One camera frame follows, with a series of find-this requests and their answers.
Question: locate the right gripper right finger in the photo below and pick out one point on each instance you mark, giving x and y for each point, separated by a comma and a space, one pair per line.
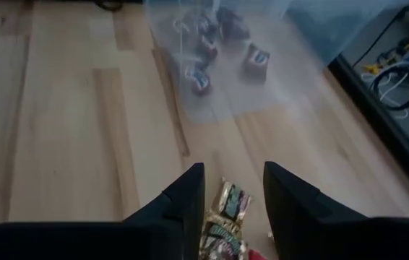
291, 202

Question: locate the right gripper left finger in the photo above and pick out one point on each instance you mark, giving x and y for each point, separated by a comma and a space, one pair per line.
186, 206

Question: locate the brown Snickers mini bar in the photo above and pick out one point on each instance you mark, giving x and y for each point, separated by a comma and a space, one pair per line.
199, 81
257, 59

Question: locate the gold foil wrapped candy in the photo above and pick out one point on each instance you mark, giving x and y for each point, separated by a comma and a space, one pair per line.
234, 200
222, 237

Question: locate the red wrapped candy bar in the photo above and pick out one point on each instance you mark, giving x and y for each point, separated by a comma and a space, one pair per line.
257, 255

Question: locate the clear plastic bin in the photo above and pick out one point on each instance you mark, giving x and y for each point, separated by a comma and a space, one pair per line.
280, 94

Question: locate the black aluminium frame rail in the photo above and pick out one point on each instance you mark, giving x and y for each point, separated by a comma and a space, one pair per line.
388, 130

